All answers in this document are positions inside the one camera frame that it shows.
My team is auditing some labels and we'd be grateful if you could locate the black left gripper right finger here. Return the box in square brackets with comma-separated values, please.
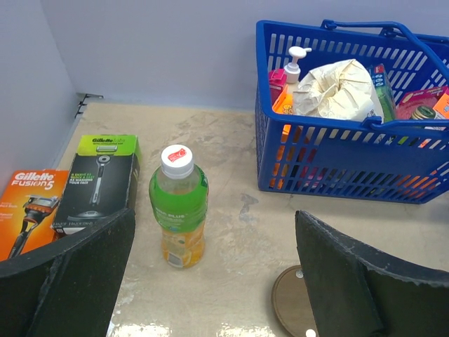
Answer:
[295, 211, 448, 336]

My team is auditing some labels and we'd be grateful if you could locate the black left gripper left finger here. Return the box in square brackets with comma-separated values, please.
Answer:
[1, 209, 135, 336]

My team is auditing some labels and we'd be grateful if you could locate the oval wooden tray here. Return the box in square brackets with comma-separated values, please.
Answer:
[271, 265, 319, 337]

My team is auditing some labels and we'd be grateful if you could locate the orange Gillette Fusion5 box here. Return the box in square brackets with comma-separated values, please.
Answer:
[0, 169, 69, 261]

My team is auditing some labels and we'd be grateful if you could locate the black green Gillette box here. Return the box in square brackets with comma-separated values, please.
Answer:
[51, 135, 141, 235]

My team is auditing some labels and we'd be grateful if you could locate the blue plastic shopping basket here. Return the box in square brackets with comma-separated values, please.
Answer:
[255, 20, 448, 204]

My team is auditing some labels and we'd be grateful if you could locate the orange juice bottle green label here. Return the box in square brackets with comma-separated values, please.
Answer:
[149, 144, 209, 268]

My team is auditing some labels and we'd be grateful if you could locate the green glass bottle gold cap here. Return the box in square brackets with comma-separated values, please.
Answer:
[410, 105, 436, 120]

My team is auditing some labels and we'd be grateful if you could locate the pink scrubber pack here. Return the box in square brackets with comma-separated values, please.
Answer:
[396, 86, 448, 120]

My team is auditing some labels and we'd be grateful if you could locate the orange scrub pack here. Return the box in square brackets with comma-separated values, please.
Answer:
[272, 92, 293, 115]

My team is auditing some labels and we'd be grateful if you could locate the white crumpled paper bag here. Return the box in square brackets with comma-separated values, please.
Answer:
[293, 59, 384, 121]

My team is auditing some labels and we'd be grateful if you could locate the orange cardboard box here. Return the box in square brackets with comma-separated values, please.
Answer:
[433, 91, 449, 119]

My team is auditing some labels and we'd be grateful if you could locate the green sponge pack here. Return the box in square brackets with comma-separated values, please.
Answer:
[367, 64, 396, 122]

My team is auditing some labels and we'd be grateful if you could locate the magenta small box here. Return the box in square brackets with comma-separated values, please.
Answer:
[268, 68, 286, 104]

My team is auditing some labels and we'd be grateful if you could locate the white pump dispenser bottle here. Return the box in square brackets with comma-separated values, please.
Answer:
[283, 46, 312, 94]

